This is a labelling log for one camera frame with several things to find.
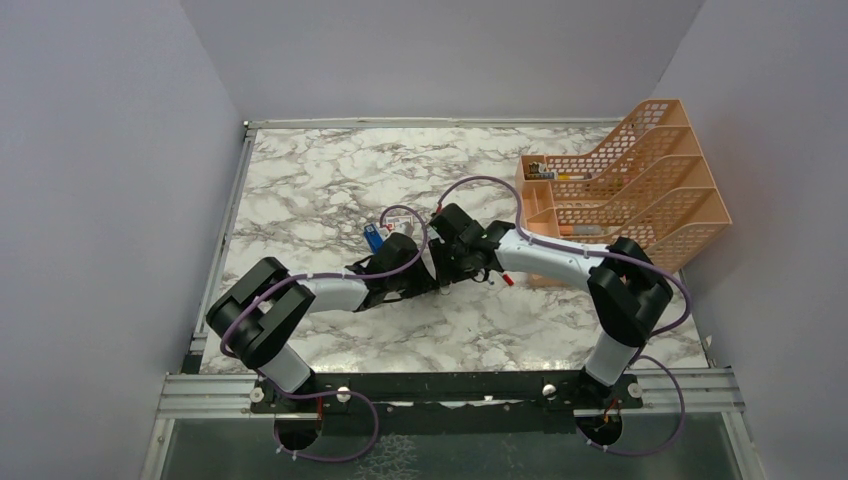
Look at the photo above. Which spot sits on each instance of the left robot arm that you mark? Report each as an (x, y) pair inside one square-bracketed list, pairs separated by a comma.
[(257, 316)]

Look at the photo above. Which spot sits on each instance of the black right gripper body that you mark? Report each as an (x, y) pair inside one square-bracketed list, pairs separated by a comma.
[(449, 262)]

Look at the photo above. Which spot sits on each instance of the red white staple box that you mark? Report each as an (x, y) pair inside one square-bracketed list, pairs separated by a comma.
[(402, 223)]

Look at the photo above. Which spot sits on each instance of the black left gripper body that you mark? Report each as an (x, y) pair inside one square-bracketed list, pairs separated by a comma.
[(411, 282)]

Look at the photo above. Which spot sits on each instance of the peach plastic file organizer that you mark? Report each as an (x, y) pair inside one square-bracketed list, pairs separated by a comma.
[(650, 182)]

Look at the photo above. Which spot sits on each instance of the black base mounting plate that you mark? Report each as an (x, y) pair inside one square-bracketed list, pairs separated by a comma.
[(358, 404)]

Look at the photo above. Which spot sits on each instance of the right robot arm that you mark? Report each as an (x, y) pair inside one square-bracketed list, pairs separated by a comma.
[(628, 292)]

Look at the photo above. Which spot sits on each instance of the grey eraser in organizer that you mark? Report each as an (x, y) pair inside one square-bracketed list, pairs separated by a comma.
[(581, 230)]

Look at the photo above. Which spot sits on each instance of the black binder clips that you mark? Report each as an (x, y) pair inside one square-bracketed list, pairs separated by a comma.
[(539, 171)]

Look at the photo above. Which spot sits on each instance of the blue stapler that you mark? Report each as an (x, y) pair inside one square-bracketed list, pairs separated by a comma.
[(375, 235)]

